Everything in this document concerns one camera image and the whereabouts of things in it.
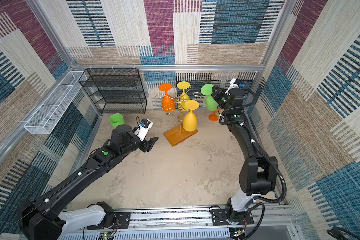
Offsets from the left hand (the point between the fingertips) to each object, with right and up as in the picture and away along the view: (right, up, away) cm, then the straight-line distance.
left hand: (152, 131), depth 74 cm
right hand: (+29, +22, +5) cm, 37 cm away
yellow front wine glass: (+19, +4, +9) cm, 21 cm away
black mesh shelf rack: (-34, +28, +36) cm, 57 cm away
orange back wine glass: (+6, +16, +18) cm, 25 cm away
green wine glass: (-27, +7, +22) cm, 36 cm away
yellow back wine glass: (+15, +26, +13) cm, 32 cm away
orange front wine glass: (+39, +8, +41) cm, 57 cm away
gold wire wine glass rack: (+12, -4, +31) cm, 34 cm away
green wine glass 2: (+31, +15, +13) cm, 37 cm away
